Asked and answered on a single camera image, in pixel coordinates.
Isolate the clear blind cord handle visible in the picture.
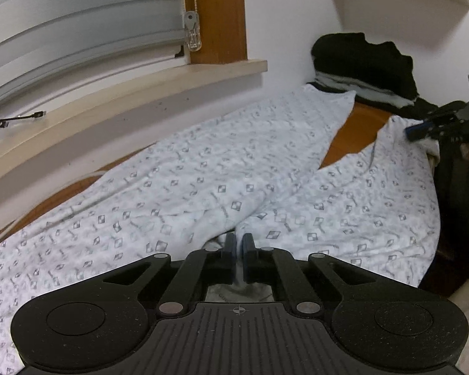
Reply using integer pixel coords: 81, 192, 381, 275
184, 11, 202, 52

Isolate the black usb cable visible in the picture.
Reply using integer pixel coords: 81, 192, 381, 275
0, 110, 47, 130

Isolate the white patterned pajama garment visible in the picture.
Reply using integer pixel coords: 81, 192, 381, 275
0, 86, 440, 374

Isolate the black folded clothes pile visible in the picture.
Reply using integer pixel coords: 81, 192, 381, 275
311, 32, 437, 119

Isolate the grey roller window blind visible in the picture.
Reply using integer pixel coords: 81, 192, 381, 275
0, 0, 184, 106

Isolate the beige window sill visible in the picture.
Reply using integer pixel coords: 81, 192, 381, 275
0, 59, 268, 179

